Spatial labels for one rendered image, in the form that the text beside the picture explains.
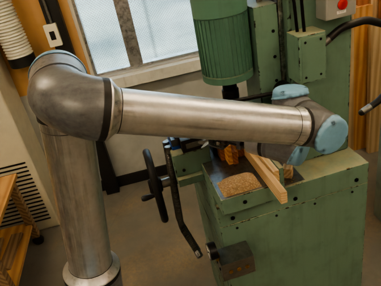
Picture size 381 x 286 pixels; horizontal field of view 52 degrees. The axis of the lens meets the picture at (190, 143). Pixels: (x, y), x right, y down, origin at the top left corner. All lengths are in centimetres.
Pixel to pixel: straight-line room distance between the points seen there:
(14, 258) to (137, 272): 70
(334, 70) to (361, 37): 137
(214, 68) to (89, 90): 67
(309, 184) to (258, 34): 55
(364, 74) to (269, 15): 165
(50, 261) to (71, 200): 174
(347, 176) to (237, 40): 63
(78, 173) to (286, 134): 45
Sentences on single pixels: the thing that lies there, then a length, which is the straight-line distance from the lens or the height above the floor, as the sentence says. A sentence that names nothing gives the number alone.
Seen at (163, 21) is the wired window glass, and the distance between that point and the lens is 266.
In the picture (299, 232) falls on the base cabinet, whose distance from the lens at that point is 155.
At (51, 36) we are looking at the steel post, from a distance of 250.
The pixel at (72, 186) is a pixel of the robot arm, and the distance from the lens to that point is 90.
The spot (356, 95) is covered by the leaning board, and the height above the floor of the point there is 43.
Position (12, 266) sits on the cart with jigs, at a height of 18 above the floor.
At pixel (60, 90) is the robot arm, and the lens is 69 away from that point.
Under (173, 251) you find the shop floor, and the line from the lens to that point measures 237.
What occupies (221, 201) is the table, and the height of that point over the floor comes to 90.
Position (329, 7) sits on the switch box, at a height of 136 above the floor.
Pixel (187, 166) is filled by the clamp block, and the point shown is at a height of 90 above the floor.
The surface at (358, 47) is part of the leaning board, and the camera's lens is 278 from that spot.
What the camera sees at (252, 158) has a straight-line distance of 131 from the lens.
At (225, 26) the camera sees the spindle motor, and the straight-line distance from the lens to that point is 123.
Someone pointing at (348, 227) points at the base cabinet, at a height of 52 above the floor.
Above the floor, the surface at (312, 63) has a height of 121.
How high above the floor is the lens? 165
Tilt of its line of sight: 29 degrees down
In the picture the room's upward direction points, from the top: 12 degrees counter-clockwise
